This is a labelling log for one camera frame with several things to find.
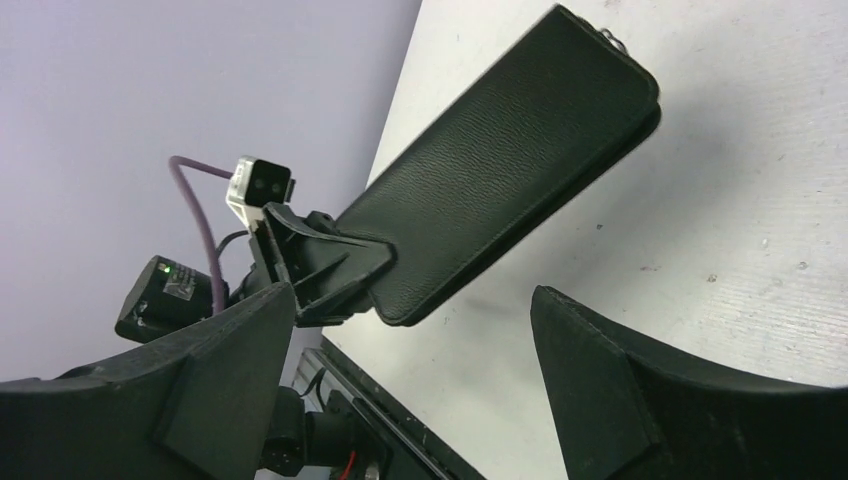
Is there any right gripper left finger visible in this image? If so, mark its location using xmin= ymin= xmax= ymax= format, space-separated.
xmin=56 ymin=282 xmax=297 ymax=480

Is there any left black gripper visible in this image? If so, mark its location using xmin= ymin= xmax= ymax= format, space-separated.
xmin=231 ymin=202 xmax=395 ymax=328

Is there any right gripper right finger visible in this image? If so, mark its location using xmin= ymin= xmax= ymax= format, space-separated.
xmin=531 ymin=286 xmax=847 ymax=479

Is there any black zippered tool case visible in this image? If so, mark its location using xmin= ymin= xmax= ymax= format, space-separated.
xmin=337 ymin=5 xmax=661 ymax=326

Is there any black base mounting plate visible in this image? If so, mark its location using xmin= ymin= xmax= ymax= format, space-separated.
xmin=259 ymin=340 xmax=481 ymax=480

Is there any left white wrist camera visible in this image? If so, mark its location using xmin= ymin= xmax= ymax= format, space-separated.
xmin=225 ymin=156 xmax=295 ymax=231

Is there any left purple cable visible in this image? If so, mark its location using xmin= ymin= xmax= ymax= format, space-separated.
xmin=167 ymin=155 xmax=236 ymax=316

